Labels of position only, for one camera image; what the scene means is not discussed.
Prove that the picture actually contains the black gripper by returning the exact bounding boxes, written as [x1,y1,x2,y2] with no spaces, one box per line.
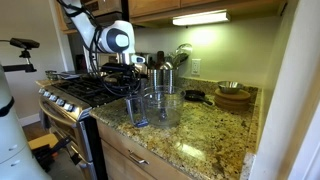
[114,71,139,92]

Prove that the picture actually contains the clear plastic blender jar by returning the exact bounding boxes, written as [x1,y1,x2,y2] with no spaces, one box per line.
[125,85,187,129]

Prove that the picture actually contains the perforated steel utensil holder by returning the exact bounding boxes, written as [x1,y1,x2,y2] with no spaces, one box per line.
[163,68,180,94]
[147,68,165,91]

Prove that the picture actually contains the wooden spatula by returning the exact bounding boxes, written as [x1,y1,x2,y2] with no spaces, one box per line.
[156,50,165,70]

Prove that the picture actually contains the stainless gas stove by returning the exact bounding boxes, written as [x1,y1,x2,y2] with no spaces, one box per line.
[35,53,148,180]

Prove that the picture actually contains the steel ladle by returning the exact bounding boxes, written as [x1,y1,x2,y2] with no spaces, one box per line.
[173,43,194,69]

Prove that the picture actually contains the black skillet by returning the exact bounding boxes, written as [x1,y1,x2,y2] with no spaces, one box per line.
[184,89,214,107]

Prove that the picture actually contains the lower counter cabinet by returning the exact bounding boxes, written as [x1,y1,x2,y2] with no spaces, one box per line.
[96,119,193,180]

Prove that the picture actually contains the wooden upper cabinets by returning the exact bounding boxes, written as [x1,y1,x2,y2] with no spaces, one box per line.
[54,0,288,35]

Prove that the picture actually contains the under-cabinet light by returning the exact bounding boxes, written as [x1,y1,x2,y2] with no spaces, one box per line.
[172,9,232,27]

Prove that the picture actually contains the small metal bowl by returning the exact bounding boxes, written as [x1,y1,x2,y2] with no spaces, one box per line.
[217,80,244,95]

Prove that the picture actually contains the yellow box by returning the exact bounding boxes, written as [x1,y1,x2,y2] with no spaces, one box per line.
[28,133,59,151]

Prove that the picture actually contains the round wooden boards stack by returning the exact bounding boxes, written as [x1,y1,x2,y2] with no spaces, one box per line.
[213,88,252,113]

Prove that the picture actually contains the white rounded machine body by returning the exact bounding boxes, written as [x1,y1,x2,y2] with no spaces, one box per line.
[0,64,53,180]

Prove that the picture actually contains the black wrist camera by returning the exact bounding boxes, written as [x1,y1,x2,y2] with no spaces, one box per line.
[100,63,134,76]

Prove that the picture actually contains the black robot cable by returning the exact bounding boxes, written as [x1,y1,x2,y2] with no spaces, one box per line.
[56,0,143,98]

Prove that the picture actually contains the white wall outlet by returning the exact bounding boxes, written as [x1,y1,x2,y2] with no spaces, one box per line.
[190,58,202,76]

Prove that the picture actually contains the metal drawer handle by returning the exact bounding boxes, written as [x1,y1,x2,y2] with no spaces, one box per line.
[128,150,150,166]

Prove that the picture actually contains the black camera on tripod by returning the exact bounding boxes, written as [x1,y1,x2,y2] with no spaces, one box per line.
[0,37,41,74]

